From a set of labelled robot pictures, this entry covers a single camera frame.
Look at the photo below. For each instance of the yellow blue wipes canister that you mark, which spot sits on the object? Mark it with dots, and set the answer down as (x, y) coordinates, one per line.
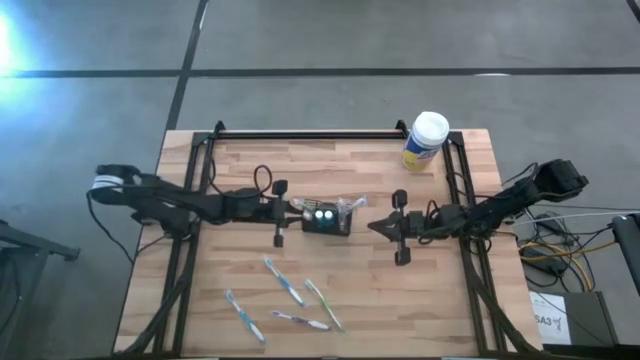
(425, 130)

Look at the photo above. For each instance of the black aluminium rig frame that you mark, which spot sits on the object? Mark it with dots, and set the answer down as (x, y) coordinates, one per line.
(325, 135)

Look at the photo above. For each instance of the black power brick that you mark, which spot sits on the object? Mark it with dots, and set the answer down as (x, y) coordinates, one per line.
(542, 262)

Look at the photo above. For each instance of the teal mouthwash bottle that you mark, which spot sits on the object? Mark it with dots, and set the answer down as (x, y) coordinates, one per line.
(328, 215)
(318, 215)

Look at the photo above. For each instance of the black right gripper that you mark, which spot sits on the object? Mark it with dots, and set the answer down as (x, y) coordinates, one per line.
(402, 225)

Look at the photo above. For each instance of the dark metal stand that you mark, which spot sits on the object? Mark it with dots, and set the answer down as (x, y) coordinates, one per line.
(30, 242)

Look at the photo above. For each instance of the white paper label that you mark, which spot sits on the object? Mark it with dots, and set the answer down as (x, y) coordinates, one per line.
(547, 320)

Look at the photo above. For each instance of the purple white toothbrush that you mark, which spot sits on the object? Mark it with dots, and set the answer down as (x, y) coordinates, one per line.
(300, 320)

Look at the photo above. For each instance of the black computer case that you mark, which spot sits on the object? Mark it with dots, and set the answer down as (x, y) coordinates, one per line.
(590, 320)

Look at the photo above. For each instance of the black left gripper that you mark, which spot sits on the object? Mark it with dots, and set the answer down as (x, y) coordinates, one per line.
(280, 210)

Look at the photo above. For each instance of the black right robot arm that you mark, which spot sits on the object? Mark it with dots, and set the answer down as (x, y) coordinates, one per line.
(500, 210)

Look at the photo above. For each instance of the black curved furniture part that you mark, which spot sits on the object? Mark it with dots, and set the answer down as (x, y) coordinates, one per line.
(629, 250)

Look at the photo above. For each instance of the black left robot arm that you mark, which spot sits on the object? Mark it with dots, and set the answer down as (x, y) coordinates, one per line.
(165, 200)

